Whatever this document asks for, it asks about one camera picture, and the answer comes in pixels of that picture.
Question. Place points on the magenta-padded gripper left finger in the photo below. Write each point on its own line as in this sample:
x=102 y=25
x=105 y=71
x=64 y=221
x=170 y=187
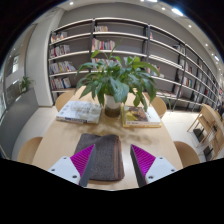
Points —
x=81 y=160

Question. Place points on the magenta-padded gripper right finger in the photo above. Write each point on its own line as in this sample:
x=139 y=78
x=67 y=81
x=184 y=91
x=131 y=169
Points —
x=144 y=160

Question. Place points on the zigzag striped grey towel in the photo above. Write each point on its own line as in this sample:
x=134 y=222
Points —
x=108 y=155

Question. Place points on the round-backed wooden chair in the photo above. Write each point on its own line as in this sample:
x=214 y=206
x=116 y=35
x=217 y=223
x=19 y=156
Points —
x=160 y=106
x=64 y=100
x=186 y=154
x=29 y=150

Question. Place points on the yellow cover book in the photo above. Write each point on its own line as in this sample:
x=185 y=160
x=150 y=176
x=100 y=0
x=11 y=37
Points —
x=140 y=116

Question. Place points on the large white book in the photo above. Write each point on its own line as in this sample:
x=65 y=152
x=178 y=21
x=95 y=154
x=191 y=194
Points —
x=79 y=111

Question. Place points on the slatted wooden chair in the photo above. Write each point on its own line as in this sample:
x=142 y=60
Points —
x=207 y=116

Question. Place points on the green potted plant white vase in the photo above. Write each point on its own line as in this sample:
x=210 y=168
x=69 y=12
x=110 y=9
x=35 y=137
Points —
x=115 y=80

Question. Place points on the small background potted plant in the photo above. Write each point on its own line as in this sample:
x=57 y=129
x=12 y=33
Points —
x=25 y=84

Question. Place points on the tall bookshelf unit with books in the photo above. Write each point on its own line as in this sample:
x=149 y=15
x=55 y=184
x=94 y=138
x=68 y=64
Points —
x=73 y=43

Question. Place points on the recessed ceiling lights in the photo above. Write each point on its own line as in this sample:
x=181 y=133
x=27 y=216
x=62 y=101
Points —
x=176 y=11

